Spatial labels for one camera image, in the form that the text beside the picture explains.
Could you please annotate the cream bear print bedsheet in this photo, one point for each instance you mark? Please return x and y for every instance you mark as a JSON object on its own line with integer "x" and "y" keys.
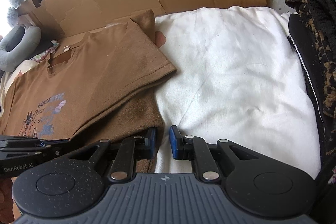
{"x": 238, "y": 78}

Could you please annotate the grey u-shaped neck pillow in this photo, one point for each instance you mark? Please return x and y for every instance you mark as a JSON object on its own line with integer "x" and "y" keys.
{"x": 17, "y": 45}

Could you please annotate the brown printed t-shirt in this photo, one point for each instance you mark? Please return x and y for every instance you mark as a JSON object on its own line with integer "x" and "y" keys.
{"x": 101, "y": 88}

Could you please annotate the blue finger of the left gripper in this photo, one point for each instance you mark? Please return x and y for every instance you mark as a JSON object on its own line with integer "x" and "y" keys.
{"x": 49, "y": 151}
{"x": 39, "y": 141}

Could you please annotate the person's left hand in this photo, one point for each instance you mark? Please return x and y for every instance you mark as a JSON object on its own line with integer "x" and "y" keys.
{"x": 6, "y": 202}

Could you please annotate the black folded garment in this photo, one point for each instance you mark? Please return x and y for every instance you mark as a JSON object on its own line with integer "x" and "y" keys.
{"x": 312, "y": 33}

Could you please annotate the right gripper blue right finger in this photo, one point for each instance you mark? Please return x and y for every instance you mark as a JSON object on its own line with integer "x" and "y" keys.
{"x": 195, "y": 150}

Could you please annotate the floral patterned folded cloth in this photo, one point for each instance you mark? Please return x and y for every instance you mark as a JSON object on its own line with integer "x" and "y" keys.
{"x": 41, "y": 56}

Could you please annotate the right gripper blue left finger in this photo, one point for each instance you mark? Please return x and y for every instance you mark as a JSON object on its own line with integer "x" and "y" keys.
{"x": 132, "y": 150}

